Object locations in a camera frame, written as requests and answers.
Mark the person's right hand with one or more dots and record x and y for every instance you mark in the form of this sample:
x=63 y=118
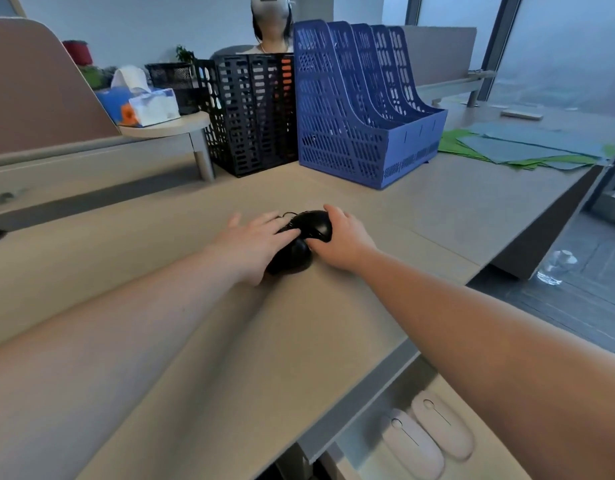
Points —
x=345 y=244

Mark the person's left hand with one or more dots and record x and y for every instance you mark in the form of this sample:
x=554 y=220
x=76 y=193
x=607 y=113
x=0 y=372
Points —
x=247 y=247

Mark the person's left little finger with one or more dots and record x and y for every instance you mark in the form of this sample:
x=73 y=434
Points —
x=234 y=220

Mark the person's right thumb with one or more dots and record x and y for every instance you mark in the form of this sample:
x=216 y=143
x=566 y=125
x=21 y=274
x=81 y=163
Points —
x=318 y=240

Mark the person's left thumb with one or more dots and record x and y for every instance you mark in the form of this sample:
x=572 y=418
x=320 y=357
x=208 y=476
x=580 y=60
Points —
x=259 y=274

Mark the person's left forearm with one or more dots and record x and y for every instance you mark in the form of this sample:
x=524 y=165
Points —
x=102 y=354

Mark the person's right forearm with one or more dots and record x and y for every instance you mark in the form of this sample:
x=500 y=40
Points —
x=492 y=359

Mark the black plastic file organizer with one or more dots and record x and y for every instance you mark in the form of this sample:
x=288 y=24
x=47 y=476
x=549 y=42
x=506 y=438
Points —
x=252 y=114

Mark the beige desk riser shelf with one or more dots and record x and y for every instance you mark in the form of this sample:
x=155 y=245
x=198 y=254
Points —
x=455 y=84
x=172 y=127

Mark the blue plastic file organizer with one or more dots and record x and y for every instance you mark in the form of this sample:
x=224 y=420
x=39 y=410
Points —
x=337 y=119

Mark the blue and white tissue box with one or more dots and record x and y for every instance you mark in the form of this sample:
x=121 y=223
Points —
x=142 y=105

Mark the black mesh pen holder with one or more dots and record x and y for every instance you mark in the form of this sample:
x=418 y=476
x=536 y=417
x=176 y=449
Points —
x=175 y=82

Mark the green paper folder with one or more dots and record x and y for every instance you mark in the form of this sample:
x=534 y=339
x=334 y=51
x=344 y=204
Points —
x=455 y=142

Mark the green potted plant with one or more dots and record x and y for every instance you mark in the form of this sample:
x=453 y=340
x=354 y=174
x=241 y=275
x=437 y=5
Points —
x=185 y=53

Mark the grey-blue paper folder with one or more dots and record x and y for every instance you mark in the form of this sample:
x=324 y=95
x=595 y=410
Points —
x=537 y=137
x=507 y=150

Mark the white head-mounted headset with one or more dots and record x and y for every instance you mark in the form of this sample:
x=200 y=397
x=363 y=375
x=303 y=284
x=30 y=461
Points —
x=270 y=3

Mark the grey desk partition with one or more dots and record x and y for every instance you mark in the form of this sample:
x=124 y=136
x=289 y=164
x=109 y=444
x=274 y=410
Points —
x=440 y=54

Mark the white computer mouse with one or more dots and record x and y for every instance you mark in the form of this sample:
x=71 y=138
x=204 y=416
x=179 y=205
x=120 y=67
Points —
x=412 y=447
x=443 y=424

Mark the red plant pot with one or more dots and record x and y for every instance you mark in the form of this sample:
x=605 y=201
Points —
x=79 y=52

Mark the brown desk partition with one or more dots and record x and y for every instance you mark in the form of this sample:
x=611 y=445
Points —
x=37 y=89

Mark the white remote control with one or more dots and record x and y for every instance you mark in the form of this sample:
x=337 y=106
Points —
x=521 y=114

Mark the clear plastic water bottle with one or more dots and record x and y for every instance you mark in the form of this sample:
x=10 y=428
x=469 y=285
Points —
x=556 y=267

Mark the beige under-desk drawer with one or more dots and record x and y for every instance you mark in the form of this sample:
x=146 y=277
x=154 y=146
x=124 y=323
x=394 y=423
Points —
x=487 y=459

